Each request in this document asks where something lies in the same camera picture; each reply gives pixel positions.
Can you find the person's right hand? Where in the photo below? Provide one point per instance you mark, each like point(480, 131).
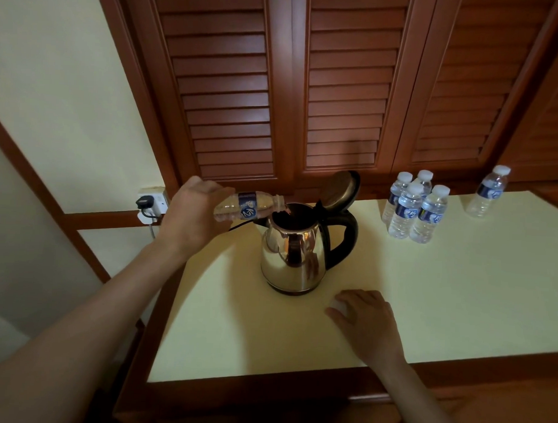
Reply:
point(371, 326)

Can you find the clear plastic water bottle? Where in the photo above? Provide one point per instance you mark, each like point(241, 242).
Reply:
point(487, 193)
point(425, 175)
point(404, 213)
point(251, 207)
point(391, 199)
point(428, 216)

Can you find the black plug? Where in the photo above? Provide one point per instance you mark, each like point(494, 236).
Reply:
point(144, 202)

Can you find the person's left forearm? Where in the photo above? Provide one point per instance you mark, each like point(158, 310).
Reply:
point(73, 348)

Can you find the wooden louvered shutter door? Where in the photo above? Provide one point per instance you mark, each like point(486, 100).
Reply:
point(347, 97)
point(219, 93)
point(470, 101)
point(551, 136)

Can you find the wooden cabinet cream top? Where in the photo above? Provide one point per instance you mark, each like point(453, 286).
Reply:
point(254, 395)

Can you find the white wall socket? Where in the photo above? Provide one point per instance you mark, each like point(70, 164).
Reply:
point(159, 200)

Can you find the white bottle cap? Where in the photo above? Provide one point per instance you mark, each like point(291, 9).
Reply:
point(337, 307)

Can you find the stainless steel electric kettle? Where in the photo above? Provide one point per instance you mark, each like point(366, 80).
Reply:
point(290, 269)

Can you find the person's left hand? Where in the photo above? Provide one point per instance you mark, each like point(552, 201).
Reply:
point(192, 219)

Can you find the white plug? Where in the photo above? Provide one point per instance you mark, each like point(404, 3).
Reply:
point(145, 218)

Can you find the person's right forearm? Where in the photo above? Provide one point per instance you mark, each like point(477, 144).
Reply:
point(418, 401)

